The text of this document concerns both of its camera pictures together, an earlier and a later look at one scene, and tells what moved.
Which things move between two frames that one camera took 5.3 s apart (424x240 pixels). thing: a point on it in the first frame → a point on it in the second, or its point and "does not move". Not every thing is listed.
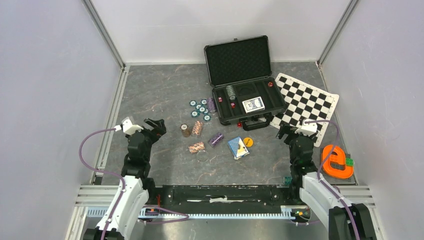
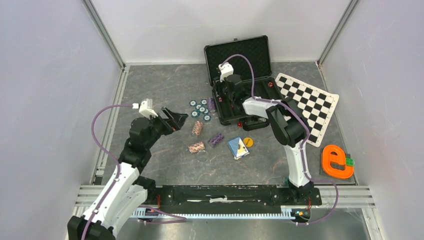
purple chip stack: [215, 139] does not move
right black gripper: [289, 130] → [222, 93]
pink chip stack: [195, 148] does not move
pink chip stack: [196, 128] does not move
